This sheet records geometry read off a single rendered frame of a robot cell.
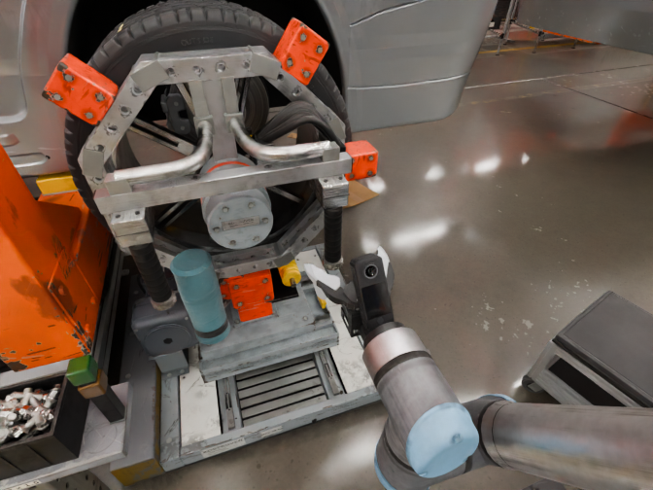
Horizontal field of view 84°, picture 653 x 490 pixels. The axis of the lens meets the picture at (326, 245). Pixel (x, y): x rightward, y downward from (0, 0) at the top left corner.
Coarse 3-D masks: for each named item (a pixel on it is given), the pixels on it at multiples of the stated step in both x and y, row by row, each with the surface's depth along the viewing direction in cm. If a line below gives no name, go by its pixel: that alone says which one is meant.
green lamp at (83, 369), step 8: (72, 360) 70; (80, 360) 70; (88, 360) 70; (72, 368) 68; (80, 368) 68; (88, 368) 69; (96, 368) 72; (72, 376) 68; (80, 376) 69; (88, 376) 69; (80, 384) 70
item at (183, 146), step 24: (240, 96) 82; (144, 120) 78; (120, 144) 87; (168, 144) 82; (192, 144) 84; (120, 168) 84; (288, 192) 100; (312, 192) 100; (168, 216) 100; (192, 216) 109; (288, 216) 106; (192, 240) 99; (264, 240) 105
